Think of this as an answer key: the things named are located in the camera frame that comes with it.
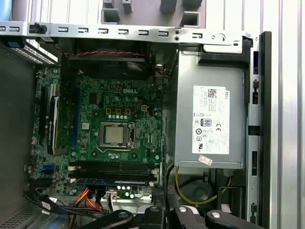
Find black open PC case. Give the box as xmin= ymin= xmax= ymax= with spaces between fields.
xmin=0 ymin=20 xmax=272 ymax=229

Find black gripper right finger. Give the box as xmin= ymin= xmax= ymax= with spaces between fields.
xmin=166 ymin=206 xmax=263 ymax=229

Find black rail clip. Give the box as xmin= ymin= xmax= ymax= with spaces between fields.
xmin=28 ymin=22 xmax=48 ymax=34

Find black white wire bundle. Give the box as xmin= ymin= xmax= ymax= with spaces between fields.
xmin=163 ymin=162 xmax=174 ymax=210

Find silver CPU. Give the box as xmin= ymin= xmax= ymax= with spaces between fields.
xmin=104 ymin=125 xmax=125 ymax=144

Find blue expansion slot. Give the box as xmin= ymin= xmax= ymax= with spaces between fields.
xmin=72 ymin=87 xmax=80 ymax=149

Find blue RAM stick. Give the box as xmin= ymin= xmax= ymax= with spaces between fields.
xmin=76 ymin=178 xmax=147 ymax=186

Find metal CPU socket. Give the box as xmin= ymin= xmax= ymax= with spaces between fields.
xmin=96 ymin=121 xmax=136 ymax=152

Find red black twisted wire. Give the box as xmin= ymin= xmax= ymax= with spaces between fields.
xmin=54 ymin=44 xmax=169 ymax=75

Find RAM slot black latches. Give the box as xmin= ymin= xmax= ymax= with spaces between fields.
xmin=75 ymin=171 xmax=155 ymax=179
xmin=75 ymin=160 xmax=155 ymax=167

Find black case fan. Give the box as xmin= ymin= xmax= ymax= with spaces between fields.
xmin=61 ymin=40 xmax=155 ymax=81

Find thin metal locking lever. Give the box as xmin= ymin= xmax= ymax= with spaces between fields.
xmin=96 ymin=123 xmax=136 ymax=152

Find yellow black wires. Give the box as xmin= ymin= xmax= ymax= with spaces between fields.
xmin=175 ymin=167 xmax=232 ymax=206

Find orange red power wires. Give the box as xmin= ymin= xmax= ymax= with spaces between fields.
xmin=69 ymin=187 xmax=106 ymax=229

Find grey parts rack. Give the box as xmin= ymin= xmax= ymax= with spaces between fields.
xmin=101 ymin=0 xmax=207 ymax=28

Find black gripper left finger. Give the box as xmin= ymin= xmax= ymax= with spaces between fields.
xmin=82 ymin=206 xmax=165 ymax=229

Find white board connector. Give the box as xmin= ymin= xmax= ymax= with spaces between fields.
xmin=104 ymin=187 xmax=118 ymax=199

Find thin black tagged cables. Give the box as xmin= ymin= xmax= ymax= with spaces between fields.
xmin=22 ymin=186 xmax=115 ymax=221

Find black expansion slot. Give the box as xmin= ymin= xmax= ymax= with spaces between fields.
xmin=39 ymin=85 xmax=48 ymax=146

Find white grey wires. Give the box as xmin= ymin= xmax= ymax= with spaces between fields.
xmin=107 ymin=197 xmax=117 ymax=215

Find green motherboard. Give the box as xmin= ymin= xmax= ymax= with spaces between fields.
xmin=25 ymin=66 xmax=167 ymax=203

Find grey power supply unit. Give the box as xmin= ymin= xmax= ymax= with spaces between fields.
xmin=173 ymin=45 xmax=246 ymax=170

